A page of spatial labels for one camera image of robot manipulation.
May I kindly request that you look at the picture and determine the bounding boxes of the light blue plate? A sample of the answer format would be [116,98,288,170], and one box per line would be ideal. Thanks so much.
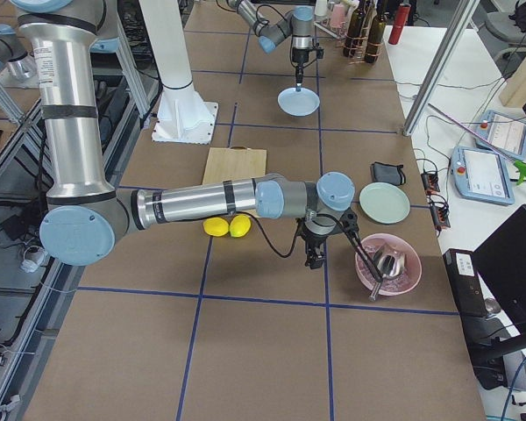
[277,87,320,117]

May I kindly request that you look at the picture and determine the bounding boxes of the mint green plate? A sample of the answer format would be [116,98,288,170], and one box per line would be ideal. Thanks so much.
[359,182,410,225]

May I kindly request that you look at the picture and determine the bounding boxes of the pink cup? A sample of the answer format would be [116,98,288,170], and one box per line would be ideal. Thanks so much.
[330,4,345,30]

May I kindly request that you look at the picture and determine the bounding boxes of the left dark wine bottle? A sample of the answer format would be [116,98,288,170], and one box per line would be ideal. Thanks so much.
[343,0,366,58]

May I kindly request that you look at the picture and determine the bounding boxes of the dark wine bottle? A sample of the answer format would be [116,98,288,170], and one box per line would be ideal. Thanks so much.
[364,0,387,64]
[343,0,366,58]

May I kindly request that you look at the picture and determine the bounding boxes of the pink bowl with ice cubes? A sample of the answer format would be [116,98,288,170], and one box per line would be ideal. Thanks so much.
[361,233,423,296]

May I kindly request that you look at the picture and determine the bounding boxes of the metal scoop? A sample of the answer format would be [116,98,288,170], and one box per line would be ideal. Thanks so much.
[369,244,407,302]

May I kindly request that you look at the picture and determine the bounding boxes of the right yellow lemon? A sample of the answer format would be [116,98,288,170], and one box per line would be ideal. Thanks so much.
[229,214,252,238]

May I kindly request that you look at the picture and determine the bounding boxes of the yellow lemon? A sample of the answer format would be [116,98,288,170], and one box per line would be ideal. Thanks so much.
[229,214,252,238]
[203,217,230,237]

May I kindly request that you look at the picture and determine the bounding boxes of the right dark wine bottle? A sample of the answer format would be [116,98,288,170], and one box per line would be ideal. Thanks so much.
[364,0,387,64]

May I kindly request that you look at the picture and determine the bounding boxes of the dark grey folded cloth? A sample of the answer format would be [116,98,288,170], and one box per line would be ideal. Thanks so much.
[371,161,407,186]

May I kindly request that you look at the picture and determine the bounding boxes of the left yellow lemon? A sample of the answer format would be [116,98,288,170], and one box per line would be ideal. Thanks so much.
[203,217,230,237]

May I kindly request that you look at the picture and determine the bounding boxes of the red bottle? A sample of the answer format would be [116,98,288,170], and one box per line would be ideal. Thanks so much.
[388,3,411,45]

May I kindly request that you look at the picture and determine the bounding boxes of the wooden cutting board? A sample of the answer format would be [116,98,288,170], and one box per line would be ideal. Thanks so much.
[202,147,267,185]

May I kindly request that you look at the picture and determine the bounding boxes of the orange black connector board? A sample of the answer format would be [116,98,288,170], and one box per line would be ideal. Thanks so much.
[421,171,451,233]

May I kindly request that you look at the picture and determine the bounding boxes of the black computer box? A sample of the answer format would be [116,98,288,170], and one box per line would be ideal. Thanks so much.
[444,248,488,318]

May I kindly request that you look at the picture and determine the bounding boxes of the near teach pendant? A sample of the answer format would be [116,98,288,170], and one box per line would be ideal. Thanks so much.
[451,146,515,205]

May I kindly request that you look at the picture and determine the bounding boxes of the teach pendant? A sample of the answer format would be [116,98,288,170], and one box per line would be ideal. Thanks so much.
[451,146,515,205]
[474,110,526,161]

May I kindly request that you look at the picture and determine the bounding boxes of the black computer monitor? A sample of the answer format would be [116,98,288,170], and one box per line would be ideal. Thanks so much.
[473,204,526,332]

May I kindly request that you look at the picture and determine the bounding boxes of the far teach pendant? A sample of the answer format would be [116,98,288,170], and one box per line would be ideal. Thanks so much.
[474,110,526,161]

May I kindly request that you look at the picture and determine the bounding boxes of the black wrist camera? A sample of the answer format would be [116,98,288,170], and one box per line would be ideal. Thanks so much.
[340,209,359,237]

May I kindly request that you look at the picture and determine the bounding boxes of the copper wire bottle rack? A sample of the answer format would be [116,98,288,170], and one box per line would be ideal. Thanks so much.
[337,1,376,65]

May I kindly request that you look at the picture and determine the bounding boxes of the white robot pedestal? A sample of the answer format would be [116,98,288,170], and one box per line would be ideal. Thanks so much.
[139,0,218,145]

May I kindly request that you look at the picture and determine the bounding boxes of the aluminium frame post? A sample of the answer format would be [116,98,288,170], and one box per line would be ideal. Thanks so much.
[402,0,480,136]

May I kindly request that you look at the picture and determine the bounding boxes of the green handled grabber tool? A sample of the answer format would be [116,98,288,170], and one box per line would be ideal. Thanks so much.
[429,103,526,185]

